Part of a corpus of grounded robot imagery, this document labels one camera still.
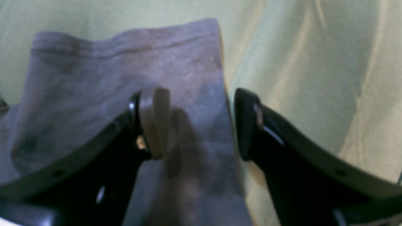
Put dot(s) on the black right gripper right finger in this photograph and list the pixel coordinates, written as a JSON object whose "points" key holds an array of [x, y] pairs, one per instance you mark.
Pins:
{"points": [[308, 185]]}

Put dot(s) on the green table cloth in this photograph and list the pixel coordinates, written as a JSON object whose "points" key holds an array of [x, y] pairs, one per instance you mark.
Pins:
{"points": [[332, 68]]}

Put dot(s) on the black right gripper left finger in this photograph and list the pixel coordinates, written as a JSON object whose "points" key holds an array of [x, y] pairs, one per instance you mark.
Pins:
{"points": [[93, 185]]}

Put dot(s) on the grey t-shirt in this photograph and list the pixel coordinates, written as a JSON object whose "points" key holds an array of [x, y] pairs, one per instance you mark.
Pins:
{"points": [[76, 88]]}

